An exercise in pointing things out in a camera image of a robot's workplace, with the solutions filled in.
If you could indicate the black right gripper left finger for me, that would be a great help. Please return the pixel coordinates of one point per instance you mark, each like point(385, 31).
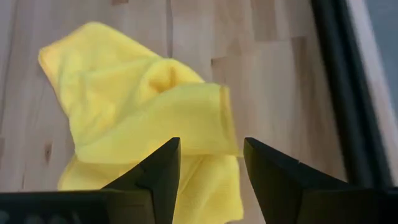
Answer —
point(161, 174)

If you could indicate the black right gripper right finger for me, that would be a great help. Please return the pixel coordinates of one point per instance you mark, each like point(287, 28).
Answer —
point(270, 174)

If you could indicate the yellow microfiber towel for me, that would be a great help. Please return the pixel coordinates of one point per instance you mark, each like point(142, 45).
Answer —
point(124, 109)

